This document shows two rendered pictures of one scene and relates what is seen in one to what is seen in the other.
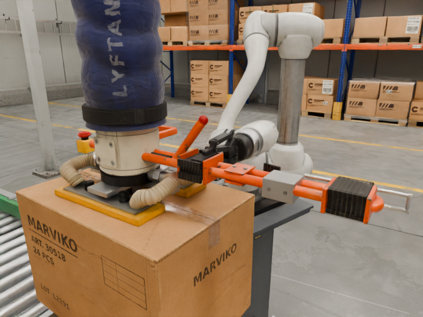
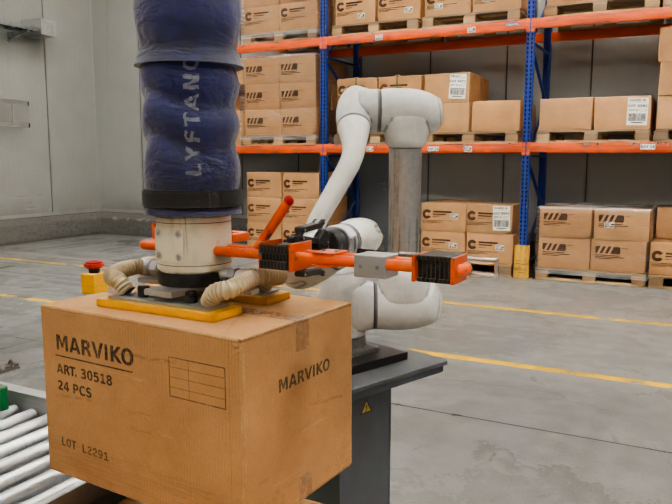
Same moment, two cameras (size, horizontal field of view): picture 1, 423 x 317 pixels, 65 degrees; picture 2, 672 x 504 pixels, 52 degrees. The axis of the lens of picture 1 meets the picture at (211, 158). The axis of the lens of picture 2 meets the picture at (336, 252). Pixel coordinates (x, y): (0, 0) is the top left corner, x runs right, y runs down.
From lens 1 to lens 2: 0.70 m
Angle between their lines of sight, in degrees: 11
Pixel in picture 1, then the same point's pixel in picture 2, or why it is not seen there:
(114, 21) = (191, 95)
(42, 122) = not seen: outside the picture
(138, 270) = (218, 359)
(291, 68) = (402, 159)
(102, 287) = (166, 401)
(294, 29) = (403, 109)
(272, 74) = not seen: hidden behind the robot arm
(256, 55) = (353, 141)
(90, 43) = (164, 117)
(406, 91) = (638, 224)
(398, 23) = (612, 108)
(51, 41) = not seen: outside the picture
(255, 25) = (351, 104)
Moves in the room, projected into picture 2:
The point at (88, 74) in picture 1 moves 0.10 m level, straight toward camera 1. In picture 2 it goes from (157, 152) to (166, 151)
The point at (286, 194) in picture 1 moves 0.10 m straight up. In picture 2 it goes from (378, 268) to (379, 217)
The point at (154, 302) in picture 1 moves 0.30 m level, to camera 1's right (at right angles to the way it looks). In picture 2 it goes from (236, 394) to (394, 390)
